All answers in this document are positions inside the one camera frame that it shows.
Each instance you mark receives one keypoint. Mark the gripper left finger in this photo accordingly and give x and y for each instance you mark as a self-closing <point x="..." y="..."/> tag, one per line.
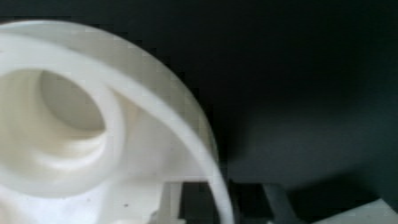
<point x="187" y="206"/>

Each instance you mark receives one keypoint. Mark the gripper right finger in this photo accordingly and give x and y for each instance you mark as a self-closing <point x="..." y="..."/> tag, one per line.
<point x="285" y="215"/>

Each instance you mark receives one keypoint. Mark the white round stool seat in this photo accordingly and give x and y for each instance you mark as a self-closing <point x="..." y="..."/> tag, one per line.
<point x="105" y="137"/>

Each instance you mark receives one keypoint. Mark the white L-shaped obstacle wall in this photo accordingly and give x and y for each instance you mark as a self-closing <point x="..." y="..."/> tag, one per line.
<point x="372" y="213"/>

